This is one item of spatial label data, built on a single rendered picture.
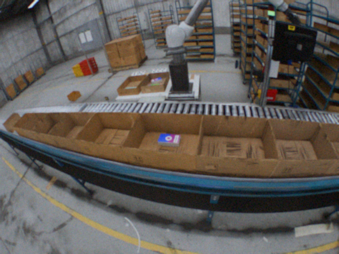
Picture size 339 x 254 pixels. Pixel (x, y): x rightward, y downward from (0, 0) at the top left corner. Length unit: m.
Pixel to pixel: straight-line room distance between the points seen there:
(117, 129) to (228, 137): 0.80
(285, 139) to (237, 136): 0.35
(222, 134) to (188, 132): 0.22
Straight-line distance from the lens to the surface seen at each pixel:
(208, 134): 0.99
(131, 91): 1.89
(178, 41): 1.58
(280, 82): 2.07
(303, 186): 0.93
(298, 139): 1.16
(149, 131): 1.09
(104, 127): 1.30
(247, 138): 1.01
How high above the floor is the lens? 1.60
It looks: 41 degrees down
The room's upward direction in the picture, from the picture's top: 12 degrees counter-clockwise
